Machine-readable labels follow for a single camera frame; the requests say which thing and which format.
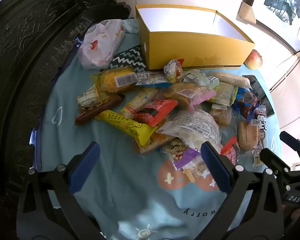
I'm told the foil candy packet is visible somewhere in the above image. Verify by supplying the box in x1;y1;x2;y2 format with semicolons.
163;59;185;83

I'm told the red sausage stick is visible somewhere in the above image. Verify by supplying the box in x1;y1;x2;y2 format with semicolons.
74;94;125;126

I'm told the black white snack packet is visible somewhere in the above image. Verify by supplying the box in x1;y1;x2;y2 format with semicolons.
251;105;268;148

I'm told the framed ink painting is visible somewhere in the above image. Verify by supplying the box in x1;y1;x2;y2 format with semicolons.
242;0;300;53

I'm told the long bread roll packet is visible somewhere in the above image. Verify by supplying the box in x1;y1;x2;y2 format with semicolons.
212;72;251;89

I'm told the clear puffed snack packet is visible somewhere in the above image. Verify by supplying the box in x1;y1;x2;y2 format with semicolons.
156;110;222;153

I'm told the pink edged bread packet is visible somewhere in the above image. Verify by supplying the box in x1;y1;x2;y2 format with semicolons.
164;82;217;110

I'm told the orange toast packet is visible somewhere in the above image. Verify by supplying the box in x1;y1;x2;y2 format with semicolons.
133;132;176;155

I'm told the brown cardboard piece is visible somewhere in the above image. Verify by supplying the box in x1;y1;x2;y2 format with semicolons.
237;1;257;23

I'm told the small red orange packet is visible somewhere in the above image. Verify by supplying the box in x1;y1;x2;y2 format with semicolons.
220;136;240;166

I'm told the red apple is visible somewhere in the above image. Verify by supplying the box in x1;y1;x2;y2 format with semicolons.
244;50;263;70

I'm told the white floral tissue pack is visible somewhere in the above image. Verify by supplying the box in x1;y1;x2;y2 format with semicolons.
77;19;126;70

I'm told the light blue printed blanket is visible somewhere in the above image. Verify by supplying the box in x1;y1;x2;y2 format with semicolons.
36;17;282;240

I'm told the blue cookie packet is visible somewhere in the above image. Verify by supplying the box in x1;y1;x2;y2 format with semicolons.
231;89;262;120

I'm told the pale green snack packet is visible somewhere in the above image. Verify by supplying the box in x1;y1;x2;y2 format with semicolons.
182;70;220;88

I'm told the red snack packet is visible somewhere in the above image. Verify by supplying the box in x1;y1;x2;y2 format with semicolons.
134;99;178;127

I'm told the dark carved wooden furniture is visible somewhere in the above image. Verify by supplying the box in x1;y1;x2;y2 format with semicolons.
0;0;130;205

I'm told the orange cake packet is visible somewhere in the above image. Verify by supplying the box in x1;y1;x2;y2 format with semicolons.
90;66;138;98

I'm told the blue white small packet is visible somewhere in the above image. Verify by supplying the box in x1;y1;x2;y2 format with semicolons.
136;71;171;87

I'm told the white cable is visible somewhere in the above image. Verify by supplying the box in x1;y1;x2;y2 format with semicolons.
270;51;300;100

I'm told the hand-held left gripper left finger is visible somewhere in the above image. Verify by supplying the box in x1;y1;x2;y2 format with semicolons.
16;141;102;240

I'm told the small clear labelled packet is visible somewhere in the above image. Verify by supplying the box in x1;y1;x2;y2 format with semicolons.
77;85;102;109

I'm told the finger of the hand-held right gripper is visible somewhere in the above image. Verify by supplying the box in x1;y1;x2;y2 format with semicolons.
279;131;300;162
259;148;294;177

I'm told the purple cartoon snack packet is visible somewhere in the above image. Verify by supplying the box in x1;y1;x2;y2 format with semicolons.
160;140;213;183

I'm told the yellow cardboard box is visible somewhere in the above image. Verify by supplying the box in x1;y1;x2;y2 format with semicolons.
135;4;256;70

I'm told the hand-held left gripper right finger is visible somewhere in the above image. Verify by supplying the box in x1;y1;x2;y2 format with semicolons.
201;141;283;240

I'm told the brown cracker packet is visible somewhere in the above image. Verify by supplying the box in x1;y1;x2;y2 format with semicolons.
210;104;232;127

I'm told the black zigzag pattern packet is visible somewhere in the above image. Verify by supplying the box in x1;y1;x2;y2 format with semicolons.
109;45;148;75

